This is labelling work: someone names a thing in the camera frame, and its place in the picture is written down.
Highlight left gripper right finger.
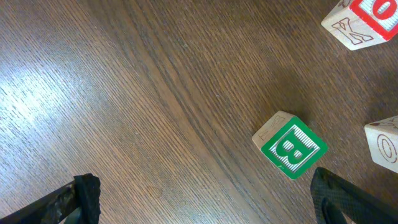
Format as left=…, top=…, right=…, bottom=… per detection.
left=310, top=167, right=397, bottom=223

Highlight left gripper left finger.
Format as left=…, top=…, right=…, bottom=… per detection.
left=1, top=173, right=101, bottom=224

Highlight green B block left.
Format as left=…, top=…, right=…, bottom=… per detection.
left=252, top=111, right=328, bottom=180

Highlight yellow block left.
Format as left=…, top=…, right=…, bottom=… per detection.
left=364, top=116, right=397, bottom=173

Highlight red 6 block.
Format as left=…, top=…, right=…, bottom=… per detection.
left=321, top=0, right=397, bottom=50

